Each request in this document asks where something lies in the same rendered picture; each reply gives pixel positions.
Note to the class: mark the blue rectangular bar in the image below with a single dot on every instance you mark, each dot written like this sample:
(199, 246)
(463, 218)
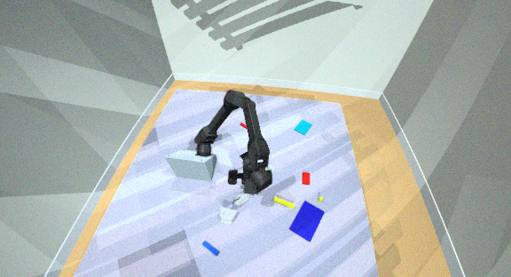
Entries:
(214, 251)

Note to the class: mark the yellow rectangular bar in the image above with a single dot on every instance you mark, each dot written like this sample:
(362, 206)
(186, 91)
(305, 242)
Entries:
(288, 204)

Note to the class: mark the small cyan block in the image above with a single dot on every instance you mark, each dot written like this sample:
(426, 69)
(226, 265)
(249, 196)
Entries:
(302, 127)

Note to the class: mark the small red block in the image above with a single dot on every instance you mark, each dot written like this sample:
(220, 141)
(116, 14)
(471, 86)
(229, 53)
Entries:
(306, 178)

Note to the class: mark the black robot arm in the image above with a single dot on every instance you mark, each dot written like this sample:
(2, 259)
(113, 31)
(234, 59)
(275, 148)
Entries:
(258, 148)

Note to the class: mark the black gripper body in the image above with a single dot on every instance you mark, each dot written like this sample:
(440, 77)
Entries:
(233, 175)

